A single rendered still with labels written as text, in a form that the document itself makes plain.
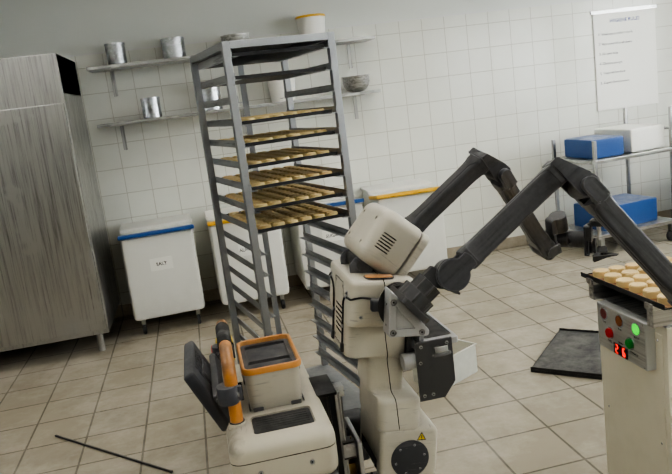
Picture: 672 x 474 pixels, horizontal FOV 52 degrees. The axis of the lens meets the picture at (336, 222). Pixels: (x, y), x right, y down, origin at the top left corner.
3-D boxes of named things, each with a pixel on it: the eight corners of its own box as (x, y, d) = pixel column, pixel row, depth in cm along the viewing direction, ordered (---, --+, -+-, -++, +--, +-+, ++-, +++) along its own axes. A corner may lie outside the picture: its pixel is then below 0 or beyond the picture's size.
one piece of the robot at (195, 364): (236, 459, 167) (182, 387, 161) (227, 400, 201) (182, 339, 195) (275, 431, 168) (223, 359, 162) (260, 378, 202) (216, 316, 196)
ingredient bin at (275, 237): (223, 323, 518) (207, 222, 504) (218, 301, 579) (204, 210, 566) (294, 310, 529) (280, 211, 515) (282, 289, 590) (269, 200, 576)
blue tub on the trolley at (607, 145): (594, 152, 602) (593, 134, 599) (625, 154, 564) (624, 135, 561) (564, 157, 595) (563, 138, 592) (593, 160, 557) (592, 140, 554)
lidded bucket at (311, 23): (325, 43, 567) (321, 16, 563) (331, 40, 544) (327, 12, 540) (296, 46, 563) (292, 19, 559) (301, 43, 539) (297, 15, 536)
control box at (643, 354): (608, 341, 218) (606, 299, 215) (657, 369, 194) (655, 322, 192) (597, 344, 217) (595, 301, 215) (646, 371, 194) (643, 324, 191)
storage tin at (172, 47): (186, 58, 543) (183, 38, 541) (187, 56, 526) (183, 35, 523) (163, 61, 540) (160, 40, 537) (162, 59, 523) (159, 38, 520)
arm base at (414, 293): (387, 288, 171) (401, 301, 159) (410, 265, 171) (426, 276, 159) (410, 311, 173) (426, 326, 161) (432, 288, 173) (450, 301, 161)
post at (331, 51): (380, 410, 319) (334, 31, 289) (374, 412, 318) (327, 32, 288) (377, 408, 322) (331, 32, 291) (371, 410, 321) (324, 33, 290)
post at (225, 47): (288, 440, 302) (229, 40, 272) (281, 442, 301) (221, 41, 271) (285, 437, 305) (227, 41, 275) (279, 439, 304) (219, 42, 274)
